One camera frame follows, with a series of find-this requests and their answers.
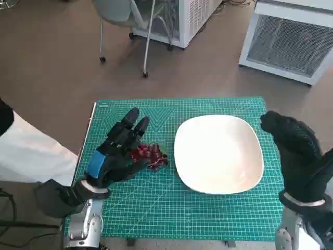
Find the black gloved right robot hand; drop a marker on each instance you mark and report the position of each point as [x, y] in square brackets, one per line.
[299, 151]

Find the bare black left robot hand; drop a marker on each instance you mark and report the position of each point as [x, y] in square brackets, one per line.
[117, 156]

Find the red toy grapes green leaf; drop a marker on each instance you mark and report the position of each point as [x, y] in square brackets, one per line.
[153, 156]

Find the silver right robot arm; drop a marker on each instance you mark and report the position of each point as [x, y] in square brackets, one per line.
[288, 226]

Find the white square plate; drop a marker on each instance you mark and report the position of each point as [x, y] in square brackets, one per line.
[218, 156]

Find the green cutting mat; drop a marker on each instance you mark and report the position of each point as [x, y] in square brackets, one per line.
[169, 208]

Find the person in white trousers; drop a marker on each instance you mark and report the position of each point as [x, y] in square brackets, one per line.
[31, 156]

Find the black table clamp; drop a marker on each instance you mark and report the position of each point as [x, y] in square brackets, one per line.
[130, 242]

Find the white mesh unit red light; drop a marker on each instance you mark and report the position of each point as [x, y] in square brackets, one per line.
[286, 44]

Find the grey chair with white legs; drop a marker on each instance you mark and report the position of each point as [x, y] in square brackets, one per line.
[114, 13]

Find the white mesh cabinet on casters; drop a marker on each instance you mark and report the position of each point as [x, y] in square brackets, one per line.
[197, 18]

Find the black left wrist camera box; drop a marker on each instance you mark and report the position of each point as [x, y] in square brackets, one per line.
[57, 198]

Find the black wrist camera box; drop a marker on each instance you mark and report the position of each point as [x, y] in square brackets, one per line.
[320, 234]
[57, 198]

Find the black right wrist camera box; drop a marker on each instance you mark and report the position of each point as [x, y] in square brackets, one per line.
[320, 234]

